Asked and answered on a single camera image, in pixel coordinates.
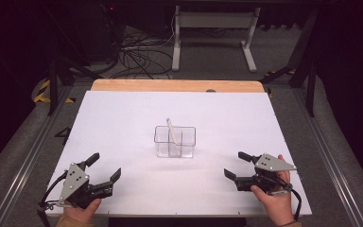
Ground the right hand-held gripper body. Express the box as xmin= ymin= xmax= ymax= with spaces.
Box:
xmin=234 ymin=152 xmax=298 ymax=197

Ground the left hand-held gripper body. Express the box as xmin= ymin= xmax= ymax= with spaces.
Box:
xmin=58 ymin=161 xmax=106 ymax=210

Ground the clear plastic divided organizer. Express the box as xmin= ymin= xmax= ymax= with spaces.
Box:
xmin=153 ymin=125 xmax=198 ymax=159

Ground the white pen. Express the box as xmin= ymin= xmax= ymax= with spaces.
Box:
xmin=165 ymin=117 xmax=182 ymax=158

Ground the person's left hand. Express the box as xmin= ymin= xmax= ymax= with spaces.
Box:
xmin=62 ymin=198 xmax=103 ymax=226

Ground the person's right hand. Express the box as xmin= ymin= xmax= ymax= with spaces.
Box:
xmin=250 ymin=153 xmax=297 ymax=227

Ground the white board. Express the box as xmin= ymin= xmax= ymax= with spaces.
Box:
xmin=44 ymin=90 xmax=313 ymax=218

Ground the yellow black hazard tape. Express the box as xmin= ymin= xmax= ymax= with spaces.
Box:
xmin=32 ymin=79 xmax=77 ymax=104

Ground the black metal stand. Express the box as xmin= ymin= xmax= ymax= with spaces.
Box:
xmin=259 ymin=9 xmax=319 ymax=118
xmin=44 ymin=56 xmax=104 ymax=116

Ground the wooden table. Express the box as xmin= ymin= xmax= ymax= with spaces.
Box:
xmin=90 ymin=79 xmax=266 ymax=94

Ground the black computer case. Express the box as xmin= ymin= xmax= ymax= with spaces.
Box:
xmin=70 ymin=2 xmax=122 ymax=63

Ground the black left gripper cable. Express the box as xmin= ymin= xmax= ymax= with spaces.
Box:
xmin=37 ymin=169 xmax=70 ymax=227

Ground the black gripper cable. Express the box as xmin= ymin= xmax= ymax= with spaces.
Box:
xmin=263 ymin=173 xmax=303 ymax=222
xmin=37 ymin=169 xmax=70 ymax=227

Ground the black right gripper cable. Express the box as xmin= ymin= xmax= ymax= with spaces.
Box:
xmin=263 ymin=173 xmax=303 ymax=222

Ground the aluminium rail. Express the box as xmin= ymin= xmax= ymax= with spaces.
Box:
xmin=0 ymin=84 xmax=74 ymax=227
xmin=291 ymin=88 xmax=363 ymax=227

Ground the tangle of black cables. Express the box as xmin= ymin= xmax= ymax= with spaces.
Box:
xmin=108 ymin=13 xmax=175 ymax=80

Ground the white metal desk frame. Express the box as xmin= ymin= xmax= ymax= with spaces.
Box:
xmin=171 ymin=5 xmax=262 ymax=73

